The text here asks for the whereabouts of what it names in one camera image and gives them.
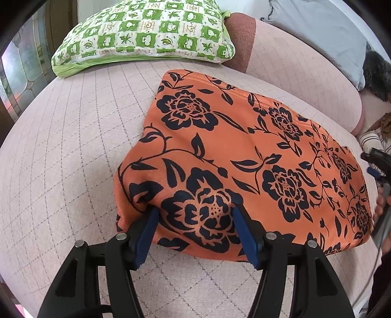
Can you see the orange black floral garment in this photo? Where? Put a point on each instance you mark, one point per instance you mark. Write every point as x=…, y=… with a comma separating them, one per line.
x=207, y=147

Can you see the person's right hand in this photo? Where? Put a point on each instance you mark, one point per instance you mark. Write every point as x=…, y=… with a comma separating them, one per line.
x=381, y=218

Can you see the grey pillow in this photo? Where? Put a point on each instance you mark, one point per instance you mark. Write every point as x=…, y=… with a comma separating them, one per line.
x=325, y=28

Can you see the green white checkered pillow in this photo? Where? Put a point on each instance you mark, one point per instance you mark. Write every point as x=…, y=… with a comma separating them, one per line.
x=146, y=30

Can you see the striped beige blanket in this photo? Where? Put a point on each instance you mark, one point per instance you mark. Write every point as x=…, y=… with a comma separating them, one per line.
x=379, y=137

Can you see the pink quilted bolster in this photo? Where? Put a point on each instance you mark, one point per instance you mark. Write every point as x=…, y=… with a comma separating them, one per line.
x=276, y=57

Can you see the pink quilted bed cover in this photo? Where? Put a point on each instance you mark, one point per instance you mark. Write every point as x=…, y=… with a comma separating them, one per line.
x=57, y=167

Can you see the stained glass wooden door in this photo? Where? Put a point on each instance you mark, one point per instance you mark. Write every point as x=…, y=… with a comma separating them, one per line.
x=26, y=60

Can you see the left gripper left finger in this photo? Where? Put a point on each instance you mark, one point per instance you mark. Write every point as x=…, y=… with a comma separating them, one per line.
x=95, y=280

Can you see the dark furry cloth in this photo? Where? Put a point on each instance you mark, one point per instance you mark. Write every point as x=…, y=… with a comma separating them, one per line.
x=377, y=75

